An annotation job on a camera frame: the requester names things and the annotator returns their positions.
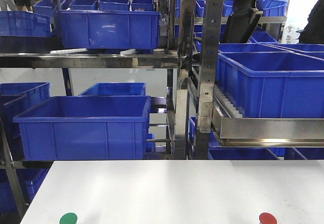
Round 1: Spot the green round button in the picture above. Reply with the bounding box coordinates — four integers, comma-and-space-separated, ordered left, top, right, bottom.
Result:
59, 212, 77, 224

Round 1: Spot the red round button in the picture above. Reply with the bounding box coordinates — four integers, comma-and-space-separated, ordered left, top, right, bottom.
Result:
259, 212, 277, 224

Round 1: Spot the large blue bin lower left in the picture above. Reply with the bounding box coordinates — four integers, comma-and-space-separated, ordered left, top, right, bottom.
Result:
13, 96, 151, 161

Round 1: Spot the stainless steel shelving rack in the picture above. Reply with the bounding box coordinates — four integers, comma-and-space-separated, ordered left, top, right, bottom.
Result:
1, 0, 323, 223

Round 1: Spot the large blue bin upper shelf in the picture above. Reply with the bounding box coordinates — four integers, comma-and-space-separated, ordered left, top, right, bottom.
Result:
57, 10, 160, 50

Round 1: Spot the large blue bin shelf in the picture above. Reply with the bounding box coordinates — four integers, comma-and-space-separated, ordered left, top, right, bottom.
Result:
217, 52, 323, 118
57, 10, 160, 50

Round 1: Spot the large blue bin right shelf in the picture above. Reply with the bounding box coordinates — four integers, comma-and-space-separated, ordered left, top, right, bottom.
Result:
217, 52, 323, 118

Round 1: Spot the black office chair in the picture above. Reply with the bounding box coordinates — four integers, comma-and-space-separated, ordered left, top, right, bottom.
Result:
220, 0, 263, 43

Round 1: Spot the blue crate far left upper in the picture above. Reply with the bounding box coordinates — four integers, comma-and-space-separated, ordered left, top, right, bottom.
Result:
1, 11, 52, 37

